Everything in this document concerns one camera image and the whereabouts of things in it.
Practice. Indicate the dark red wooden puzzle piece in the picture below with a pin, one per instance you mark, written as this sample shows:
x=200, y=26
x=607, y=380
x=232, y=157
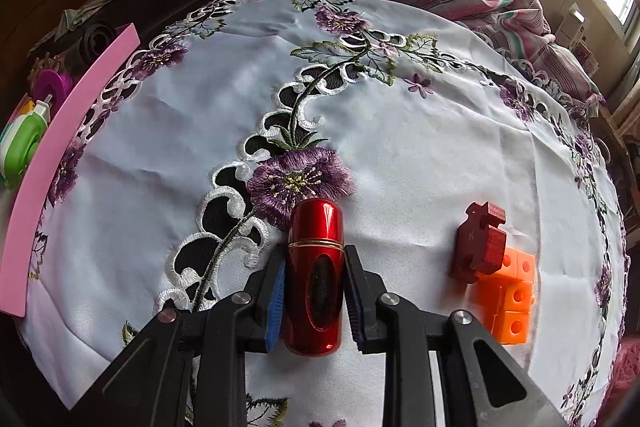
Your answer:
x=477, y=242

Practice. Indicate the white carton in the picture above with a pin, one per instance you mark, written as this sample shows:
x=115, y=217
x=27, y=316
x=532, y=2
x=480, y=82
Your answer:
x=574, y=27

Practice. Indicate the white embroidered floral tablecloth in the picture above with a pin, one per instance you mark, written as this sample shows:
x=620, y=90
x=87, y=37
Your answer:
x=425, y=147

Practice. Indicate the red cloth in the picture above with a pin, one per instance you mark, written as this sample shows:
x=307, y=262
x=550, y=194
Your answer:
x=625, y=372

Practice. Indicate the magenta plastic spool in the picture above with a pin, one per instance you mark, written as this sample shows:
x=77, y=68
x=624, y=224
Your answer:
x=52, y=83

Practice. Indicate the small pink carton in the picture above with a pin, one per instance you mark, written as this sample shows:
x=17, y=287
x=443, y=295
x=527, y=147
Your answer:
x=587, y=59

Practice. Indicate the pink box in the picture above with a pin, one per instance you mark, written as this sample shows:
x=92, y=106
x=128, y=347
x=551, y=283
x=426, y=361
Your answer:
x=55, y=157

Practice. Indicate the green and white plug adapter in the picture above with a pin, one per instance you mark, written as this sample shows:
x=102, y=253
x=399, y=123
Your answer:
x=22, y=147

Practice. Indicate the orange plastic cube blocks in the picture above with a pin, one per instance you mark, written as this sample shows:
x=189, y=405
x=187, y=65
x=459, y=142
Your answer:
x=510, y=322

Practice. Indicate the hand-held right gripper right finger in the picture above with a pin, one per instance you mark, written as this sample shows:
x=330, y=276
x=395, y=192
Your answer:
x=356, y=307

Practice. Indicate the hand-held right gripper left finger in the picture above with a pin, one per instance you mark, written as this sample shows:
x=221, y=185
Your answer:
x=275, y=302

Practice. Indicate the red metallic cylinder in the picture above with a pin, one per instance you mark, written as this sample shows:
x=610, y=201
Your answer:
x=315, y=227

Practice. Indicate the dark carved wooden frame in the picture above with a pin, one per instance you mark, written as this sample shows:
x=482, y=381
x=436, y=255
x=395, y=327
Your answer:
x=140, y=9

